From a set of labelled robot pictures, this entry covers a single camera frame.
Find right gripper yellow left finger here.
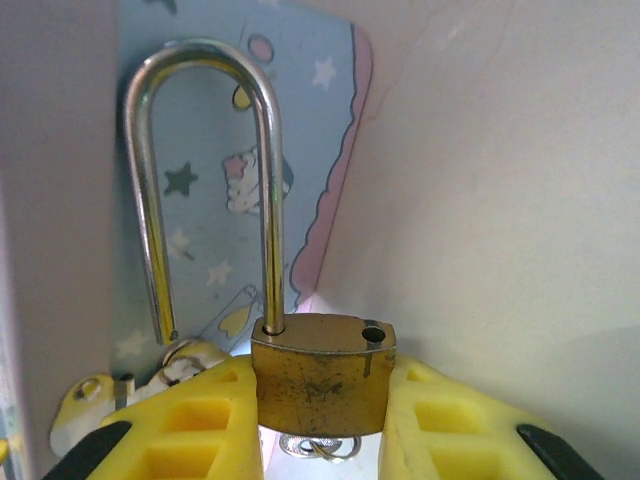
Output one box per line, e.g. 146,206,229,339
42,354,265,480

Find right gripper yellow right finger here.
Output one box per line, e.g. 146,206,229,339
381,354,607,480

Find brass padlock long shackle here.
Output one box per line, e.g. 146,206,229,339
123,39,399,438

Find yellow white cartoon charm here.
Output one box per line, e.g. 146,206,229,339
48,338,233,459

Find silver keys on ring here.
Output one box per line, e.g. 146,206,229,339
278,433,363,466

